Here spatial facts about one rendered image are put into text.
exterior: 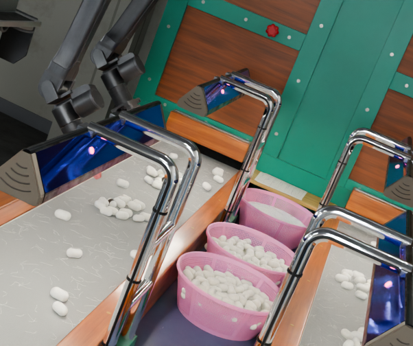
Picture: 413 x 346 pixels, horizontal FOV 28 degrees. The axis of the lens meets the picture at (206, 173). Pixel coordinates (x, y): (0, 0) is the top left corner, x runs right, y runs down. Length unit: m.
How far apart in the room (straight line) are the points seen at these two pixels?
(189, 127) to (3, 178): 1.71
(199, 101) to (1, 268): 0.71
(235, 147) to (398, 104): 0.56
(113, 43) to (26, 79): 2.72
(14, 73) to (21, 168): 4.01
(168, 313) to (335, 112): 1.20
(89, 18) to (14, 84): 3.15
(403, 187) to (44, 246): 0.86
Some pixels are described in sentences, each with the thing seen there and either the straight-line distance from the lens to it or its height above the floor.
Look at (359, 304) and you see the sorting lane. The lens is 2.17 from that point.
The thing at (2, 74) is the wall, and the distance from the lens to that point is 5.19.
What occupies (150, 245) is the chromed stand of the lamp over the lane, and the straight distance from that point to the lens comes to 1.35.
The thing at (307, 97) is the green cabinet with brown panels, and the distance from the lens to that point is 2.80.
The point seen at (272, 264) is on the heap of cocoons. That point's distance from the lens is 2.16.
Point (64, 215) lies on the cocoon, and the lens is 1.92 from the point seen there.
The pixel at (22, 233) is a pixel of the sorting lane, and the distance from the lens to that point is 1.80.
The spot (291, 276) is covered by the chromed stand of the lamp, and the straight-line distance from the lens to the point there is 1.30.
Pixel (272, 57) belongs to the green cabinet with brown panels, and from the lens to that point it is 2.81.
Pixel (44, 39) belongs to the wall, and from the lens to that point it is 5.04.
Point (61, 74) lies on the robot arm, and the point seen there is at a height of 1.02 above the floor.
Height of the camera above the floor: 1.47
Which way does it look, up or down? 16 degrees down
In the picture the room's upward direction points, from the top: 22 degrees clockwise
